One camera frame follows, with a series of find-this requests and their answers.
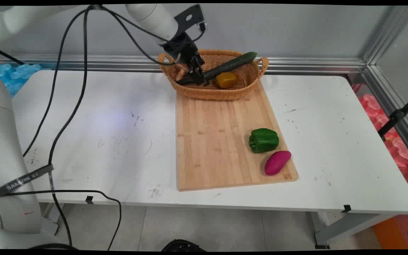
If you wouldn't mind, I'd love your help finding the thick black cable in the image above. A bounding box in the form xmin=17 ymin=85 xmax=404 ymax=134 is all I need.
xmin=48 ymin=4 xmax=100 ymax=248

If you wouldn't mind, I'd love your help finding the thin black cable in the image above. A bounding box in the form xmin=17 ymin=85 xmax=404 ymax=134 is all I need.
xmin=23 ymin=7 xmax=92 ymax=158

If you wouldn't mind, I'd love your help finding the brown potato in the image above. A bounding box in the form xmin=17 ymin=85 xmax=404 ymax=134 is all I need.
xmin=175 ymin=64 xmax=190 ymax=82

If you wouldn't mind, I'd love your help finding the dark green cucumber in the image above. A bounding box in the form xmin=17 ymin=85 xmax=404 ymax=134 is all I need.
xmin=176 ymin=52 xmax=258 ymax=85

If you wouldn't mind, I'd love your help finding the aluminium frame rail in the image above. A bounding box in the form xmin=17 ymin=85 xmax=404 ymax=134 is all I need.
xmin=362 ymin=65 xmax=408 ymax=167
xmin=0 ymin=53 xmax=367 ymax=75

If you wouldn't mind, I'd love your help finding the wooden cutting board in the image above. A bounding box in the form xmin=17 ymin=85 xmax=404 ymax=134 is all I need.
xmin=176 ymin=80 xmax=299 ymax=192

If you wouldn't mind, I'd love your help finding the black velcro strap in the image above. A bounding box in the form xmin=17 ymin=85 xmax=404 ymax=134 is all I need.
xmin=0 ymin=164 xmax=54 ymax=198

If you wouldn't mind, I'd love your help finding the red foam mat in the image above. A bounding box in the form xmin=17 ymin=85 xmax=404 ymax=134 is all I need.
xmin=357 ymin=93 xmax=408 ymax=199

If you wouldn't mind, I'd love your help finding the black tripod stand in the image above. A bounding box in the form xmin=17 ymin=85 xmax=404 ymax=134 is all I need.
xmin=378 ymin=91 xmax=408 ymax=142

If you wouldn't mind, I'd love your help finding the blue foam mat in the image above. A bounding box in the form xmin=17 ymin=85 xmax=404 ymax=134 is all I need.
xmin=0 ymin=63 xmax=43 ymax=97

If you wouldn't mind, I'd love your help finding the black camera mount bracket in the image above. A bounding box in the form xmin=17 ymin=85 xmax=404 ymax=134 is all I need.
xmin=175 ymin=4 xmax=207 ymax=32

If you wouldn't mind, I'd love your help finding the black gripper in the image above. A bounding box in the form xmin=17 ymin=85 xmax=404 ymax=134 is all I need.
xmin=163 ymin=32 xmax=207 ymax=85

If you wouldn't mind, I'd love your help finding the green bell pepper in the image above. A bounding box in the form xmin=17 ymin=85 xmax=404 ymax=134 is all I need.
xmin=249 ymin=128 xmax=280 ymax=154

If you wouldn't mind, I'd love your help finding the grey table leg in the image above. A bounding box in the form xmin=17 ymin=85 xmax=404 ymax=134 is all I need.
xmin=310 ymin=211 xmax=399 ymax=249

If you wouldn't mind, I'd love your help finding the yellow bell pepper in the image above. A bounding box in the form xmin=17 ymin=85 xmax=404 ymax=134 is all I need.
xmin=215 ymin=72 xmax=238 ymax=89

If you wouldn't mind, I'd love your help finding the orange floor mat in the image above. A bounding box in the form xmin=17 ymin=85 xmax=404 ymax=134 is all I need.
xmin=372 ymin=216 xmax=408 ymax=249

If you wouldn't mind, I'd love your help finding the purple sweet potato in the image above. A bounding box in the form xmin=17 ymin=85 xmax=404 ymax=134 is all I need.
xmin=264 ymin=151 xmax=292 ymax=176

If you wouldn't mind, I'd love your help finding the black round floor object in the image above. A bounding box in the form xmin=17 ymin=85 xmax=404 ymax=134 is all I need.
xmin=161 ymin=239 xmax=206 ymax=252

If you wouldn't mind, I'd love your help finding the aluminium frame upright post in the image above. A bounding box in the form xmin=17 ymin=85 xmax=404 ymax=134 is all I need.
xmin=362 ymin=5 xmax=408 ymax=67

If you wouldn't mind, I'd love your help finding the woven wicker basket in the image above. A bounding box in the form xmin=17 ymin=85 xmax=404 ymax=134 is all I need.
xmin=157 ymin=49 xmax=269 ymax=101

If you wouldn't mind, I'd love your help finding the black looping cable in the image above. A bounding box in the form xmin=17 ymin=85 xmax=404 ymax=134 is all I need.
xmin=4 ymin=190 xmax=122 ymax=251

